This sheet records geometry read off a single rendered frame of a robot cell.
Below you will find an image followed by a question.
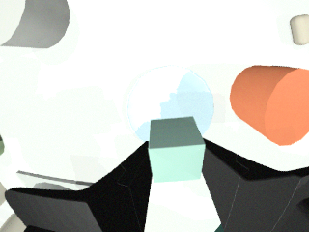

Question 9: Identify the pale mint green cube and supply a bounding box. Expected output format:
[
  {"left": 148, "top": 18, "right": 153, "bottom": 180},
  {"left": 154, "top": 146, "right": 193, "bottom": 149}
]
[{"left": 150, "top": 116, "right": 206, "bottom": 183}]

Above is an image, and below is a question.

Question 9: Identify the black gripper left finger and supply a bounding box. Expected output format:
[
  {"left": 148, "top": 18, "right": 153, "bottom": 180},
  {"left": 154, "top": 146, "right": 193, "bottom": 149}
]
[{"left": 5, "top": 142, "right": 154, "bottom": 232}]

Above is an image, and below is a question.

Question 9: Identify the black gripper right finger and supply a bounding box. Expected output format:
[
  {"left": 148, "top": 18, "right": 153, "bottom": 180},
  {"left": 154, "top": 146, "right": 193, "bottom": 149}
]
[{"left": 201, "top": 136, "right": 309, "bottom": 232}]

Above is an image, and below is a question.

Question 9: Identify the orange cylinder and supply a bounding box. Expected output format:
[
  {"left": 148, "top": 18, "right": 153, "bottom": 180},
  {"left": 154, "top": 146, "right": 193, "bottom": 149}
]
[{"left": 229, "top": 65, "right": 309, "bottom": 146}]

